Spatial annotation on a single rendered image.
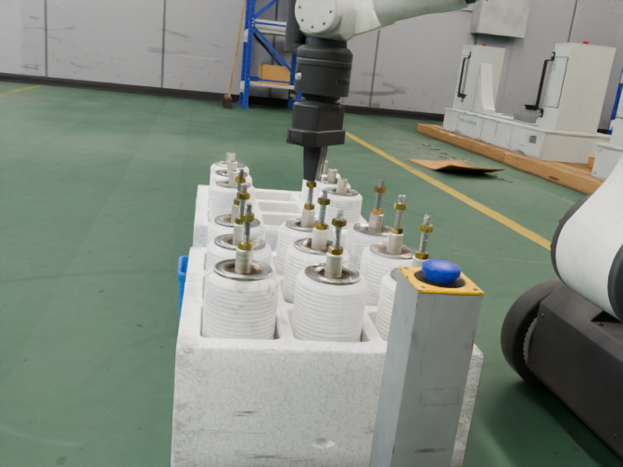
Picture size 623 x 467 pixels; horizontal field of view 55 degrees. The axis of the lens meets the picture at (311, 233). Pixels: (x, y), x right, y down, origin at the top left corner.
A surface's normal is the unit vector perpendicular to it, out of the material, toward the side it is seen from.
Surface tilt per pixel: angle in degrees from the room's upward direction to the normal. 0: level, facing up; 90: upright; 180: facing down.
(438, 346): 90
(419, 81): 90
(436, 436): 90
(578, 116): 90
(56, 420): 0
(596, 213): 53
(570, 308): 45
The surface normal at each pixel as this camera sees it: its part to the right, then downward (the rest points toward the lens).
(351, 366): 0.15, 0.29
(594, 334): -0.63, -0.70
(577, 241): -0.95, -0.22
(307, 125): -0.55, 0.18
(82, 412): 0.11, -0.96
